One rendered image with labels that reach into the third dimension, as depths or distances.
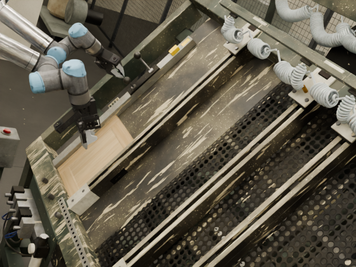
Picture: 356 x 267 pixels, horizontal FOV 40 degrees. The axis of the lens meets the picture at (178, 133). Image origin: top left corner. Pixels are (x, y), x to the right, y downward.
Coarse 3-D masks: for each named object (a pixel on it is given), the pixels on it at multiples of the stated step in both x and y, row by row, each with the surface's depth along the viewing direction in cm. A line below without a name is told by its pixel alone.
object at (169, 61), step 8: (184, 40) 248; (192, 40) 245; (184, 48) 245; (168, 56) 247; (176, 56) 245; (160, 64) 247; (168, 64) 246; (160, 72) 246; (152, 80) 247; (144, 88) 247; (128, 96) 247; (136, 96) 248; (120, 104) 247; (128, 104) 248; (112, 112) 246; (120, 112) 248; (104, 120) 247; (72, 144) 250; (80, 144) 248; (64, 152) 250; (72, 152) 248; (56, 160) 250; (64, 160) 249
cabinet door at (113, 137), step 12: (120, 120) 245; (96, 132) 248; (108, 132) 243; (120, 132) 237; (96, 144) 243; (108, 144) 238; (120, 144) 233; (72, 156) 248; (84, 156) 243; (96, 156) 238; (108, 156) 233; (60, 168) 247; (72, 168) 243; (84, 168) 237; (96, 168) 232; (72, 180) 237; (84, 180) 232; (72, 192) 232
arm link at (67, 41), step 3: (63, 39) 227; (66, 39) 225; (69, 39) 224; (60, 42) 222; (63, 42) 222; (66, 42) 224; (69, 42) 224; (69, 45) 224; (72, 45) 225; (69, 48) 223; (72, 48) 226; (75, 48) 226; (78, 48) 228; (69, 51) 222; (72, 51) 227; (69, 54) 224
